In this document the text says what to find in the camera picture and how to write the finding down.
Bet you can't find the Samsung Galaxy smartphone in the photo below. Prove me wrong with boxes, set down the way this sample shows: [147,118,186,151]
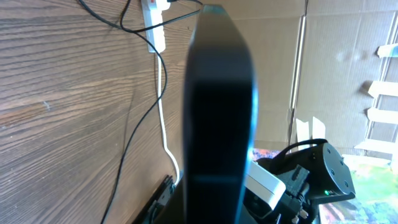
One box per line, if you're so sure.
[183,4,257,223]

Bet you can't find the black USB charging cable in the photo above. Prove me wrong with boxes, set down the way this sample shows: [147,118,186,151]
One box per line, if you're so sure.
[77,0,203,224]

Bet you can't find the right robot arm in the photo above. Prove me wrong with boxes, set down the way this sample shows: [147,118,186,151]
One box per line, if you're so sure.
[251,139,356,223]

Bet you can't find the white power strip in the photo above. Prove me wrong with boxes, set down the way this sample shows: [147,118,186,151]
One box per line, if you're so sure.
[141,0,171,54]

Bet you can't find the white power strip cord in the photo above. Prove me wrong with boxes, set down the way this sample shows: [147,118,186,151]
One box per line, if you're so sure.
[157,52,181,187]

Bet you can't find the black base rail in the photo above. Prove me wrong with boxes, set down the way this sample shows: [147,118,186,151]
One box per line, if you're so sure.
[132,175,175,224]

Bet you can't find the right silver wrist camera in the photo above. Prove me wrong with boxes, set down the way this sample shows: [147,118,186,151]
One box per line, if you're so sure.
[243,161,286,219]

